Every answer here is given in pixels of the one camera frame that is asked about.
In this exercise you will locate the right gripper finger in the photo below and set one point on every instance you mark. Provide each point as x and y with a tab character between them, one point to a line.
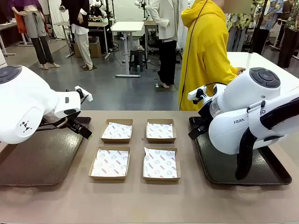
203	128
195	134

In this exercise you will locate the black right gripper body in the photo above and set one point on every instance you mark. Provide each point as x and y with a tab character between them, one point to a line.
206	116

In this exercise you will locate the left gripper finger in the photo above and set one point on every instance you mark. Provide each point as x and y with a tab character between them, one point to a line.
83	128
86	136

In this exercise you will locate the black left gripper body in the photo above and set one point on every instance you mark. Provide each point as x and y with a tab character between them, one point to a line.
73	124

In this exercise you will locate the brown cardboard donut box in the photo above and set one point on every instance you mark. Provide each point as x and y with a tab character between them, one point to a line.
107	177
161	179
161	140
116	140

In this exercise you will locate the white smiley print paper liner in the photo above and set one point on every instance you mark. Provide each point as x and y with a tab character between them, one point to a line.
160	130
116	130
109	163
160	163

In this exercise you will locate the person's right forearm yellow sleeve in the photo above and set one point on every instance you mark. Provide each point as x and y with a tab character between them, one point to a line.
230	71

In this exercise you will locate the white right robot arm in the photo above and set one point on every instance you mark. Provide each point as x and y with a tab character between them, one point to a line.
233	109

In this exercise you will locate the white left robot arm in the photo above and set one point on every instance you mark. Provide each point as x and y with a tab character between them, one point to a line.
23	98

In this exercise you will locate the dark brown plastic tray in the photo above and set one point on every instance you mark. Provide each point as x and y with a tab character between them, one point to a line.
222	168
42	158

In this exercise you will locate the person's right hand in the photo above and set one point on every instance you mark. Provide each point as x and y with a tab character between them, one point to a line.
240	70

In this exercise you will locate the person in yellow hoodie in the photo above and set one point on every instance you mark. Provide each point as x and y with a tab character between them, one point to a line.
205	58

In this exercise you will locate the mannequin in white jacket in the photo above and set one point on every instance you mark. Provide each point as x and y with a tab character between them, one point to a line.
167	53

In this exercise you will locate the cardboard box on floor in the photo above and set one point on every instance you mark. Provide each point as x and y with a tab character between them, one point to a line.
94	50

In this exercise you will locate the large white table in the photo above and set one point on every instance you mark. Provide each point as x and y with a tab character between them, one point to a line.
268	63

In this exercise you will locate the mannequin in beige trousers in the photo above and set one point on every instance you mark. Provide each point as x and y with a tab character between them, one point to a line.
80	39

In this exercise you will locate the black stool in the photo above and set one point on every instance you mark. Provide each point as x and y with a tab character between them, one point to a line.
137	54

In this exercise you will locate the mannequin in yellow floral shirt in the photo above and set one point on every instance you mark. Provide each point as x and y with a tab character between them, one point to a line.
240	21

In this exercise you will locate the light wood standing desk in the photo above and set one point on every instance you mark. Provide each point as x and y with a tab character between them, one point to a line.
61	23

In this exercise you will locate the mannequin in grey trousers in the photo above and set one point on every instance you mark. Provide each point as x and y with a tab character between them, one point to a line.
35	23

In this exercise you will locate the white standing desk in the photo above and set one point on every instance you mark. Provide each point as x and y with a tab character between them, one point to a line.
127	25

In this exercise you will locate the grey desk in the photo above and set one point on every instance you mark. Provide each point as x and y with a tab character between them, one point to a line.
7	25

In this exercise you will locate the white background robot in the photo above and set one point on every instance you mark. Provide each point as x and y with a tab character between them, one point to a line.
97	3

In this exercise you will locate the mannequin in blue floral shirt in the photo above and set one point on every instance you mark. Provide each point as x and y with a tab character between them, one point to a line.
273	11

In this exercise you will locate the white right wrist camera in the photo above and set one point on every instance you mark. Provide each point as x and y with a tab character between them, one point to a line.
196	93

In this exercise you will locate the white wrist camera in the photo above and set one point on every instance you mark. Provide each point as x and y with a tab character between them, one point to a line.
85	94
196	93

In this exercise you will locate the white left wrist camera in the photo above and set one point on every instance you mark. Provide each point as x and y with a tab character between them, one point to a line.
85	94

